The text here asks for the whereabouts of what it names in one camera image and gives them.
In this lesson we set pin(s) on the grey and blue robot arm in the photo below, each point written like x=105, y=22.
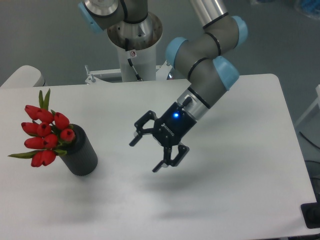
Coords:
x=201, y=61

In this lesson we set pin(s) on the red tulip bouquet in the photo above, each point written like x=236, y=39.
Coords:
x=50, y=133

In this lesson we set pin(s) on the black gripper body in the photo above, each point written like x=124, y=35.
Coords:
x=169, y=129

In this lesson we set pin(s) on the black device at table edge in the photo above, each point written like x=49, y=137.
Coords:
x=311, y=214

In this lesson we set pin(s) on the white furniture frame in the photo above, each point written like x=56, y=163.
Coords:
x=310, y=112

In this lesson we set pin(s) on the white chair back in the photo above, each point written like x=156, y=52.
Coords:
x=25, y=77

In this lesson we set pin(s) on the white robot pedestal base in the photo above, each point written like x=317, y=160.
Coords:
x=136, y=53

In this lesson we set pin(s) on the black ribbed cylindrical vase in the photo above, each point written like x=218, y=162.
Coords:
x=81, y=158

